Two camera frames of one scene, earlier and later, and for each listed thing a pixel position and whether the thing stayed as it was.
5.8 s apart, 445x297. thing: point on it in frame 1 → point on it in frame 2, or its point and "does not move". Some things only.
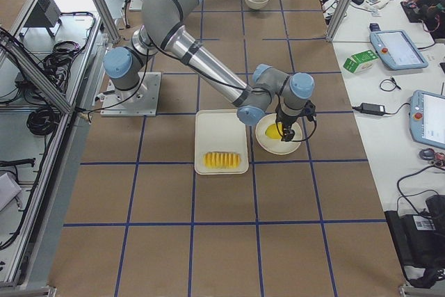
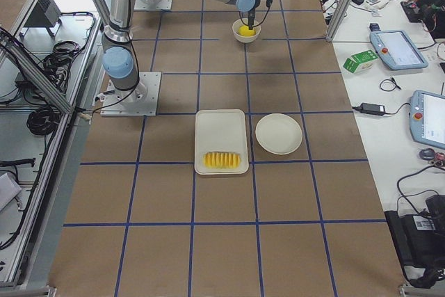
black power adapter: [375, 109] does not move
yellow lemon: [272, 131] → [245, 30]
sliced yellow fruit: [222, 160] does not move
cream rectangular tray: [220, 131] does not move
